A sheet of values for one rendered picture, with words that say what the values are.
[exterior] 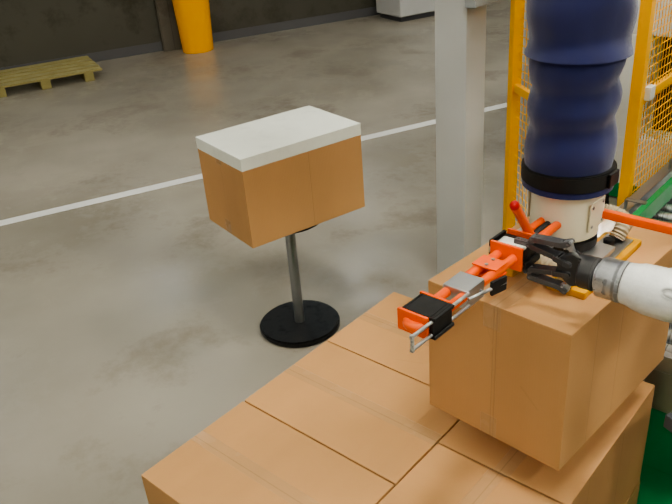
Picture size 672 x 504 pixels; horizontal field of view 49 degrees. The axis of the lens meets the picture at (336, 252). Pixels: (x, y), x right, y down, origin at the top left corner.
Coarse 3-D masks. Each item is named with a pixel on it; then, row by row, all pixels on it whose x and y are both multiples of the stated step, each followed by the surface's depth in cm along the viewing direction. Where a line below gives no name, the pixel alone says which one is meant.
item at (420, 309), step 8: (424, 296) 150; (432, 296) 150; (408, 304) 148; (416, 304) 147; (424, 304) 147; (432, 304) 147; (440, 304) 147; (400, 312) 147; (408, 312) 145; (416, 312) 145; (424, 312) 144; (432, 312) 144; (400, 320) 148; (416, 320) 144; (424, 320) 143; (400, 328) 149; (424, 336) 145
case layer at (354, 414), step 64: (384, 320) 266; (320, 384) 236; (384, 384) 234; (640, 384) 224; (192, 448) 214; (256, 448) 212; (320, 448) 210; (384, 448) 208; (448, 448) 207; (512, 448) 204; (640, 448) 230
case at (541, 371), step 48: (432, 288) 186; (528, 288) 179; (480, 336) 180; (528, 336) 169; (576, 336) 162; (624, 336) 185; (432, 384) 200; (480, 384) 187; (528, 384) 175; (576, 384) 170; (624, 384) 196; (528, 432) 181; (576, 432) 180
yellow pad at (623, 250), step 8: (608, 232) 198; (600, 240) 193; (608, 240) 188; (616, 240) 193; (624, 240) 192; (632, 240) 192; (640, 240) 193; (616, 248) 189; (624, 248) 189; (632, 248) 190; (616, 256) 186; (624, 256) 186; (552, 288) 177; (576, 288) 174; (576, 296) 174; (584, 296) 172
